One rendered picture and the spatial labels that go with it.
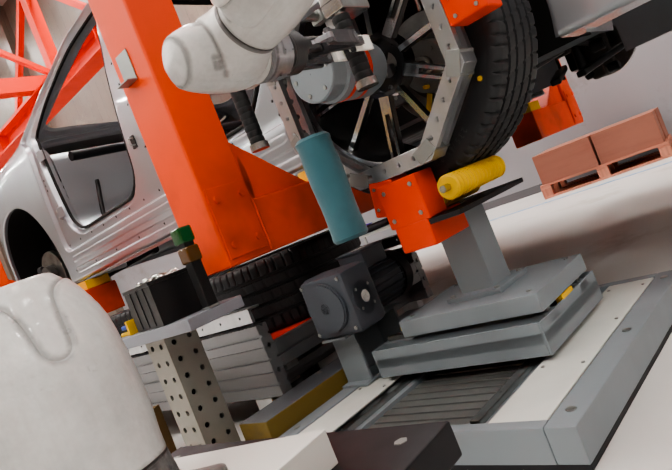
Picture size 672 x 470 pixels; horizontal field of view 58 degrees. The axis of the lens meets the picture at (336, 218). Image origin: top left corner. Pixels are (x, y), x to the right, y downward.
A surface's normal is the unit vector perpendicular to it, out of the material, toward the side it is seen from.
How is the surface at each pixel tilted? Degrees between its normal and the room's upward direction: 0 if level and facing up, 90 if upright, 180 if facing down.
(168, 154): 90
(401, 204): 90
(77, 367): 81
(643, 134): 90
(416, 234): 90
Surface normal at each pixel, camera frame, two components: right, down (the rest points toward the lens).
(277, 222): 0.69, -0.27
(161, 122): -0.62, 0.25
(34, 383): 0.30, -0.28
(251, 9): 0.03, 0.84
